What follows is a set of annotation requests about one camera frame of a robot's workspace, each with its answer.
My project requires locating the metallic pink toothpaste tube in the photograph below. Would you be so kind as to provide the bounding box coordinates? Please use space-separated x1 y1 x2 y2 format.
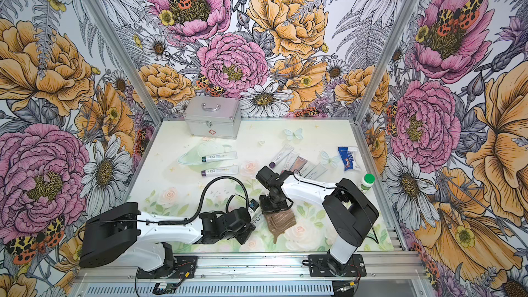
289 156 308 172

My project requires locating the black cap toothpaste tube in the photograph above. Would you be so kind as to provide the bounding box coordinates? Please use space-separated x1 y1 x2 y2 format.
299 162 316 177

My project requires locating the purple cap toothpaste tube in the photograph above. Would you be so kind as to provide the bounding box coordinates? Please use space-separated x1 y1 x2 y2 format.
201 165 239 177
269 144 294 169

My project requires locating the pink cap toothpaste tube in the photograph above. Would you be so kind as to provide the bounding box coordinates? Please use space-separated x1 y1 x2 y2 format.
283 151 299 171

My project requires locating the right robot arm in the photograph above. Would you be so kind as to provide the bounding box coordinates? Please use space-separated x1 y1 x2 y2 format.
256 166 379 277

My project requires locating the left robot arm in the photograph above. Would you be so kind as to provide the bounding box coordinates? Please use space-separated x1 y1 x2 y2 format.
79 199 259 275

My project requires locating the dark green cap toothpaste tube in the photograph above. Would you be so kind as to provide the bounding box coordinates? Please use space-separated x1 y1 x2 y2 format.
202 151 238 163

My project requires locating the blue bandage packet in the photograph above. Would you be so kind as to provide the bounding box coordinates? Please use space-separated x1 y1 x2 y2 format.
338 147 360 171

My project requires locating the green cap white bottle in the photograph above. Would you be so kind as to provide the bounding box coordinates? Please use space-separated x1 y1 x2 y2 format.
360 173 376 192

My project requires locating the silver metal first-aid case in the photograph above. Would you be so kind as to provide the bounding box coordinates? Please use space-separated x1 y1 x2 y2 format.
184 96 241 139

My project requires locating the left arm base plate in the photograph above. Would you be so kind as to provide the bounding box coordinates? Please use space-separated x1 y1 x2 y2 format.
136 256 198 279

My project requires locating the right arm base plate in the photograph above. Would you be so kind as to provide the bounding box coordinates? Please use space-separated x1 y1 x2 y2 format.
302 253 367 278

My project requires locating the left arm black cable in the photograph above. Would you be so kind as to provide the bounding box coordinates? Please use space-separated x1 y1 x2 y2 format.
131 175 252 265

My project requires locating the aluminium front rail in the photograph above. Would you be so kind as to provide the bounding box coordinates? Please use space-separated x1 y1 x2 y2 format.
70 252 435 296

